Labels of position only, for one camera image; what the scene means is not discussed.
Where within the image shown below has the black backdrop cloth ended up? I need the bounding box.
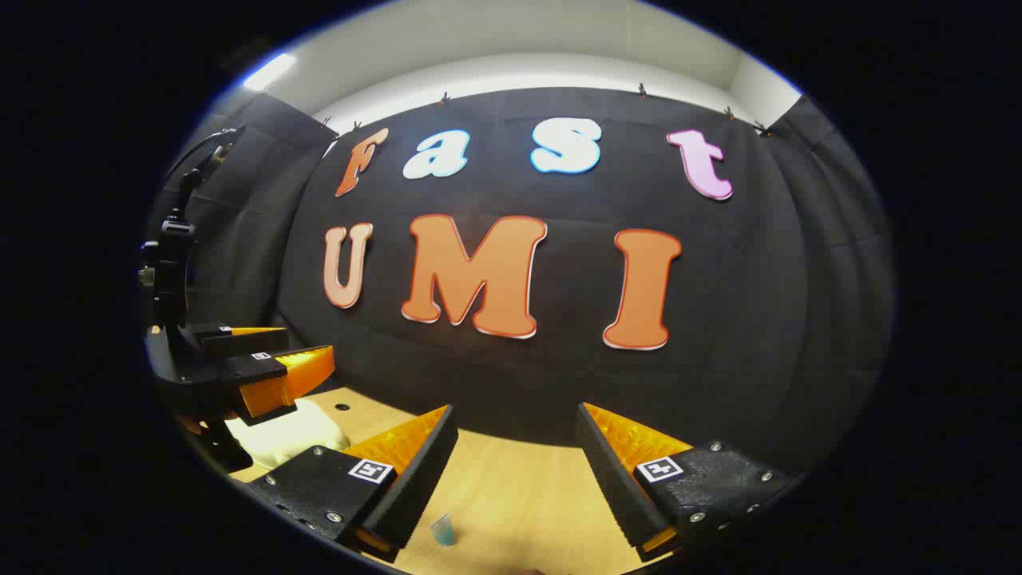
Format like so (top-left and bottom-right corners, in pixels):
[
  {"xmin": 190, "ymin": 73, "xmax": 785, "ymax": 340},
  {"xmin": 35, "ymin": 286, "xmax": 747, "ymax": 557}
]
[{"xmin": 148, "ymin": 86, "xmax": 895, "ymax": 480}]

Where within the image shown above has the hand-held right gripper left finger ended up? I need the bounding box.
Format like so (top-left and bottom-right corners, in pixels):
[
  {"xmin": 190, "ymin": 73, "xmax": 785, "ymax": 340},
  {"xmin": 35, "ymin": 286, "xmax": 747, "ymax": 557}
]
[{"xmin": 244, "ymin": 403, "xmax": 461, "ymax": 564}]

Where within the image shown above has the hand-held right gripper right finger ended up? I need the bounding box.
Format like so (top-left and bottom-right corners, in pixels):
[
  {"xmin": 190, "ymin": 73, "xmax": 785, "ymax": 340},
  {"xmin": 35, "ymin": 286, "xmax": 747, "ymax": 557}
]
[{"xmin": 575, "ymin": 402, "xmax": 803, "ymax": 564}]

